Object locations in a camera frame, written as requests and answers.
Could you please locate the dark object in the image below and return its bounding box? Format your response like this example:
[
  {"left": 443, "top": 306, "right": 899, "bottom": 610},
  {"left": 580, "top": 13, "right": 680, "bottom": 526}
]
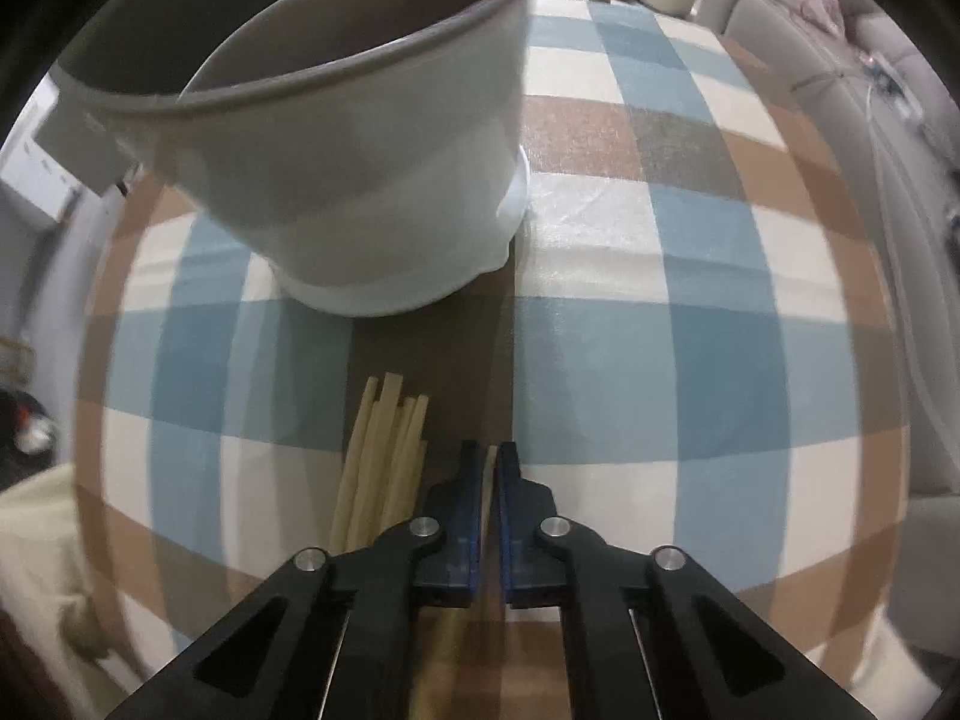
[{"left": 0, "top": 388, "right": 59, "bottom": 458}]

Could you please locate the cream cloth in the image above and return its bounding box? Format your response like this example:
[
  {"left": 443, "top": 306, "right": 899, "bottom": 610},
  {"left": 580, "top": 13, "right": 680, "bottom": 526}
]
[{"left": 0, "top": 461, "right": 151, "bottom": 698}]

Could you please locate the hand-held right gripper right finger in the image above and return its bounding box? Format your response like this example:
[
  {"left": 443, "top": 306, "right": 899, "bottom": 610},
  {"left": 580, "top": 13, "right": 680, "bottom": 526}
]
[{"left": 501, "top": 442, "right": 875, "bottom": 720}]

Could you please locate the pile of wooden chopsticks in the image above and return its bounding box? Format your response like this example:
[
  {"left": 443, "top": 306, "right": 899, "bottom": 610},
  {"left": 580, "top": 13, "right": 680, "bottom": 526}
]
[{"left": 330, "top": 371, "right": 432, "bottom": 550}]

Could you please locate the checked tablecloth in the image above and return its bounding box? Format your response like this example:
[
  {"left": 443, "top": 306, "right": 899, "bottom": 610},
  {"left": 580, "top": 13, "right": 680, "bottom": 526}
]
[{"left": 75, "top": 0, "right": 912, "bottom": 720}]

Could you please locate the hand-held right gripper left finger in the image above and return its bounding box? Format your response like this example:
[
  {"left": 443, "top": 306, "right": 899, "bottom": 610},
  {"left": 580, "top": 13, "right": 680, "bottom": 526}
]
[{"left": 105, "top": 441, "right": 481, "bottom": 720}]

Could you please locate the grey sofa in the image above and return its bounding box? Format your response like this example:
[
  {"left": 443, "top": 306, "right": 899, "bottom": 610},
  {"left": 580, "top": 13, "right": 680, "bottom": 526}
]
[{"left": 697, "top": 0, "right": 960, "bottom": 698}]

